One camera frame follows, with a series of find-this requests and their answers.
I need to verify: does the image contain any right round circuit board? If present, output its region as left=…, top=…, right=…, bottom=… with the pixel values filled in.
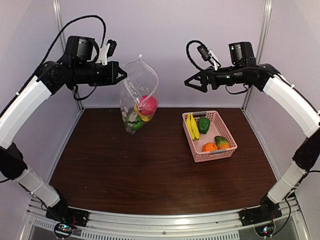
left=254, top=223, right=275, bottom=238

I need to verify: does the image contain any front aluminium rail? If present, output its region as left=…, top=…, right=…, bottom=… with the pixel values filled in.
left=19, top=192, right=311, bottom=240

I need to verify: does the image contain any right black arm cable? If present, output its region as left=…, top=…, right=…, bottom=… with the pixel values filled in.
left=186, top=40, right=251, bottom=95

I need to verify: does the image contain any right aluminium frame post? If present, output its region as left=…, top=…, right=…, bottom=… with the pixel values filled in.
left=241, top=0, right=273, bottom=111

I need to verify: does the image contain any green toy bell pepper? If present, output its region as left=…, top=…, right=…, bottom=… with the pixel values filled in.
left=198, top=116, right=211, bottom=134

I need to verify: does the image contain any yellow toy pear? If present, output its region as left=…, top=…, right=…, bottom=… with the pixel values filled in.
left=134, top=104, right=150, bottom=123

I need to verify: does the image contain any left aluminium frame post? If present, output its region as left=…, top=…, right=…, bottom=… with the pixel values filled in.
left=51, top=0, right=84, bottom=111

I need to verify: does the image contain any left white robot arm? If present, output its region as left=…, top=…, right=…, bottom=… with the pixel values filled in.
left=0, top=35, right=127, bottom=222

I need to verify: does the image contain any aluminium frame post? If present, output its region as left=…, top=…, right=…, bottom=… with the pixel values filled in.
left=51, top=0, right=84, bottom=111
left=241, top=0, right=273, bottom=111

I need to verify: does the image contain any orange toy orange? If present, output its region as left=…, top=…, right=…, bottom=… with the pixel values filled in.
left=202, top=142, right=219, bottom=152

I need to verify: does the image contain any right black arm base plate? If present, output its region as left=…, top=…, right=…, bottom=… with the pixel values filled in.
left=238, top=206, right=282, bottom=227

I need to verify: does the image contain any left round circuit board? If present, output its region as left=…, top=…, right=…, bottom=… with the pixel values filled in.
left=53, top=223, right=75, bottom=239

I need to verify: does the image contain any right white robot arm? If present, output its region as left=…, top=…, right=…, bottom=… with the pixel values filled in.
left=184, top=40, right=320, bottom=221

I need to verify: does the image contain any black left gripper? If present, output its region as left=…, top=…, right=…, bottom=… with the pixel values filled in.
left=73, top=61, right=129, bottom=87

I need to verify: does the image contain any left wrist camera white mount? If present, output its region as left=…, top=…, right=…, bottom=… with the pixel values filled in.
left=95, top=39, right=117, bottom=66

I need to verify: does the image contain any yellow toy banana bunch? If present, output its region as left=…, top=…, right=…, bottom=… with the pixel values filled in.
left=186, top=113, right=200, bottom=140

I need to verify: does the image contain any clear zip top bag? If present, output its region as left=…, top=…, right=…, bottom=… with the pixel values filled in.
left=119, top=54, right=159, bottom=135

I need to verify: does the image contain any green orange toy mango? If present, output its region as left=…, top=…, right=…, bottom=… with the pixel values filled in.
left=214, top=135, right=231, bottom=150

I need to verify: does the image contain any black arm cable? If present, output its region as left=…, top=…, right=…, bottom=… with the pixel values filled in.
left=186, top=40, right=251, bottom=95
left=37, top=15, right=106, bottom=101

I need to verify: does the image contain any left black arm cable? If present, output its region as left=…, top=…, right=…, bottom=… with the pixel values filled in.
left=37, top=15, right=106, bottom=101

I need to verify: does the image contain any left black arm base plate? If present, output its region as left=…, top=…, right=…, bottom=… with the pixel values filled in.
left=45, top=204, right=89, bottom=227

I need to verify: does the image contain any round circuit board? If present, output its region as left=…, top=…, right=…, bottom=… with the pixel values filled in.
left=254, top=223, right=275, bottom=238
left=53, top=223, right=75, bottom=239

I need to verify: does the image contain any green toy watermelon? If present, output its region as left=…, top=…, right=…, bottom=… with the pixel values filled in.
left=125, top=112, right=144, bottom=130

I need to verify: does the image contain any red toy apple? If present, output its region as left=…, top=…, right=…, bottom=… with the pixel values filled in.
left=138, top=95, right=158, bottom=116

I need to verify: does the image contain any pink perforated plastic basket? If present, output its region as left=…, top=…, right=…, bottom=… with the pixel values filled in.
left=182, top=110, right=238, bottom=163

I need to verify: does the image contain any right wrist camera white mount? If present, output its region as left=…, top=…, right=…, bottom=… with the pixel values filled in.
left=197, top=44, right=221, bottom=71

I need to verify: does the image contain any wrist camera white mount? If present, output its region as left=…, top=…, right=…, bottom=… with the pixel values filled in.
left=197, top=44, right=221, bottom=71
left=95, top=39, right=117, bottom=66

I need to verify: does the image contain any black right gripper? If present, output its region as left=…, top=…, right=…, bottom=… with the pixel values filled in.
left=184, top=64, right=245, bottom=93

